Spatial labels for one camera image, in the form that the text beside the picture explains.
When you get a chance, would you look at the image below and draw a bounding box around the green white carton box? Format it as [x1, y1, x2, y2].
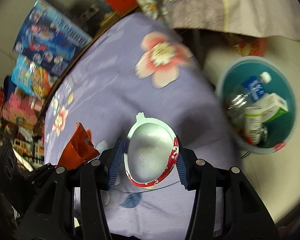
[243, 93, 289, 145]

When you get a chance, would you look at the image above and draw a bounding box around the colourful cartoon toy package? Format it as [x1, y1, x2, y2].
[11, 55, 58, 101]

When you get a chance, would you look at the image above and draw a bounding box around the red patterned floor mat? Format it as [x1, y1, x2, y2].
[224, 33, 268, 57]

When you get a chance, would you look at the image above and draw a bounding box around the blue toy box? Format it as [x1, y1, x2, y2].
[13, 0, 92, 77]

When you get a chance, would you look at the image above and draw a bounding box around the grey lilac floral cloth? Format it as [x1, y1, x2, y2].
[137, 0, 300, 42]

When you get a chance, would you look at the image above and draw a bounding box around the pink butterfly toy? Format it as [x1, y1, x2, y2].
[1, 92, 43, 129]

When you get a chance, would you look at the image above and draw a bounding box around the red foil snack wrapper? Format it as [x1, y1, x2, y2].
[57, 123, 100, 171]

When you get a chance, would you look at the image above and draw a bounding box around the teal plastic trash bin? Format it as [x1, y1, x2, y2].
[216, 56, 296, 154]

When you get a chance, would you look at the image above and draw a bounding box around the plastic water bottle blue label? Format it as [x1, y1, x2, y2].
[225, 72, 272, 121]

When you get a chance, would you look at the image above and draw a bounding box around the purple floral tablecloth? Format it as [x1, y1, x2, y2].
[44, 13, 240, 239]

